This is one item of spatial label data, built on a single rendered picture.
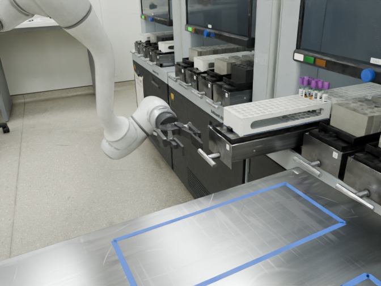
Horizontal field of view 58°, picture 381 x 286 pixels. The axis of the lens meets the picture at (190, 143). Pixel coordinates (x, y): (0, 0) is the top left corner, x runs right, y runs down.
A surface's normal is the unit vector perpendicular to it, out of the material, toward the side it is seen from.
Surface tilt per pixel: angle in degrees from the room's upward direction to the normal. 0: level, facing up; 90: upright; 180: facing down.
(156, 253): 0
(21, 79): 90
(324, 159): 90
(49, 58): 90
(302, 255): 0
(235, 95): 90
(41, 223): 0
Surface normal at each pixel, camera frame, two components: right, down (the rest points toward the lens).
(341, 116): -0.92, 0.19
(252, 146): 0.38, 0.38
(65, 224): -0.03, -0.91
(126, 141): 0.51, 0.51
